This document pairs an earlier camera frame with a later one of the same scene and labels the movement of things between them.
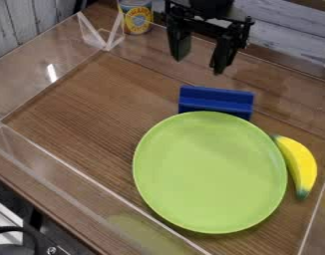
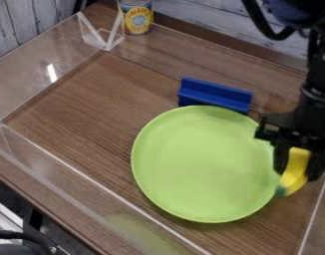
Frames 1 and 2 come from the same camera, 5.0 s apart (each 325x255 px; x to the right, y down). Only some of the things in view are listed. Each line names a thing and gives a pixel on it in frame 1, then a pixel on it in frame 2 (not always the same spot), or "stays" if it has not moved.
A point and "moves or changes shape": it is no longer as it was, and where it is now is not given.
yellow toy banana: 302,163 moves or changes shape
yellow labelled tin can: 138,16 stays
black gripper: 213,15 -> 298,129
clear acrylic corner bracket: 92,37 stays
